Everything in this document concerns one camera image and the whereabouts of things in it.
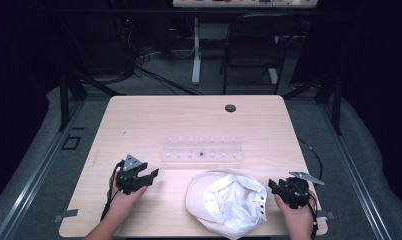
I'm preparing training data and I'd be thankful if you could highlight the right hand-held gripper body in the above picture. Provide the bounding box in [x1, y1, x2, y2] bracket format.
[281, 170, 326, 210]

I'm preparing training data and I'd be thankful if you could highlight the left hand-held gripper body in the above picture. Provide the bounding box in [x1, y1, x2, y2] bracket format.
[115, 153, 149, 196]

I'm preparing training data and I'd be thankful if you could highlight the white baseball cap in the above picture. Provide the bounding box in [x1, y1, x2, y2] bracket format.
[184, 169, 269, 240]

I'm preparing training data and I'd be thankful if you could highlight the person's right hand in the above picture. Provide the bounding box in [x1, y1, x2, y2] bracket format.
[274, 189, 319, 236]

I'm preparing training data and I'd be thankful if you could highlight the person's left hand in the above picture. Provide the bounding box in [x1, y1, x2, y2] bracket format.
[106, 180, 148, 218]

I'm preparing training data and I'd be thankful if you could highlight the clear acrylic rack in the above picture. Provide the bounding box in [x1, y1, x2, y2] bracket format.
[161, 134, 244, 165]

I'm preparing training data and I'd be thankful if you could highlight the white desk leg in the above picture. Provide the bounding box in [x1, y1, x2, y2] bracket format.
[191, 16, 203, 86]
[266, 67, 279, 85]

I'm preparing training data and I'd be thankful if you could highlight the black metal chair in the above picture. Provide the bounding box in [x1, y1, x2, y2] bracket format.
[218, 13, 299, 96]

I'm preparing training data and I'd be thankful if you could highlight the light background desk top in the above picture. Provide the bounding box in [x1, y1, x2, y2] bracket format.
[172, 0, 319, 9]

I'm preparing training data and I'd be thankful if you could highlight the grey metal table bracket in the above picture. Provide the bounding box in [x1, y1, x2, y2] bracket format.
[316, 211, 337, 222]
[51, 208, 80, 224]

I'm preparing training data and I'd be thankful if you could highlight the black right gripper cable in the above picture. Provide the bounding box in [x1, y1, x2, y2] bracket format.
[296, 137, 324, 240]

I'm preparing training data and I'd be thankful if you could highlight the aluminium floor rail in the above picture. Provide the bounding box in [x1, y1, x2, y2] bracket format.
[317, 99, 395, 240]
[0, 99, 87, 240]

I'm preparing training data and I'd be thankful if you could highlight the black metal frame stand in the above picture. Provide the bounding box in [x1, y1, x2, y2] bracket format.
[57, 70, 127, 132]
[281, 71, 343, 136]

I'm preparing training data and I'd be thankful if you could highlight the bundle of floor cables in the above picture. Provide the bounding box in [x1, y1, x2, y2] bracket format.
[120, 16, 205, 97]

